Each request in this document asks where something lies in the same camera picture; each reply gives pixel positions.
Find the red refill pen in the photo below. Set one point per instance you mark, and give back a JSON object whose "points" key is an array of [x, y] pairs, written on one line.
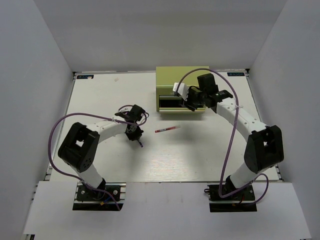
{"points": [[167, 129]]}

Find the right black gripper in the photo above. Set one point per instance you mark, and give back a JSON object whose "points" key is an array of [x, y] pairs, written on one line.
{"points": [[188, 104]]}

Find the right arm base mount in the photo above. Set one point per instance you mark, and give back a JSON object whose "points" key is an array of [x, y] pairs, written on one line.
{"points": [[240, 202]]}

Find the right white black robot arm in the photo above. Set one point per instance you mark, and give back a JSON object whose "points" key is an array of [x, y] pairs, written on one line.
{"points": [[264, 144]]}

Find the left corner label sticker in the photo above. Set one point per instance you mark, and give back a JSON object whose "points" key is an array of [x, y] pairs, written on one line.
{"points": [[85, 77]]}

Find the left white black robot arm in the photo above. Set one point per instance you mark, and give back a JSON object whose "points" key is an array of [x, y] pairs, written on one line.
{"points": [[79, 147]]}

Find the corner label sticker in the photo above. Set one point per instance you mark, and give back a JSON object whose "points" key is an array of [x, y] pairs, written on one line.
{"points": [[236, 74], [85, 77]]}

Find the right corner label sticker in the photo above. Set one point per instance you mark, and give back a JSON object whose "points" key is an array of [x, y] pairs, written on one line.
{"points": [[236, 74]]}

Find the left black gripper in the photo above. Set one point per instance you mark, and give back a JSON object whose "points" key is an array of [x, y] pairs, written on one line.
{"points": [[138, 134]]}

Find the green metal drawer toolbox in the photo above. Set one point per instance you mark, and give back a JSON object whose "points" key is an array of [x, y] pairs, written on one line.
{"points": [[166, 76]]}

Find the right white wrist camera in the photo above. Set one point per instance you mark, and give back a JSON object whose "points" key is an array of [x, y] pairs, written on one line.
{"points": [[180, 90]]}

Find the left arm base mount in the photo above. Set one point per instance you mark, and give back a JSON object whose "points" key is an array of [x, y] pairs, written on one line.
{"points": [[87, 200]]}

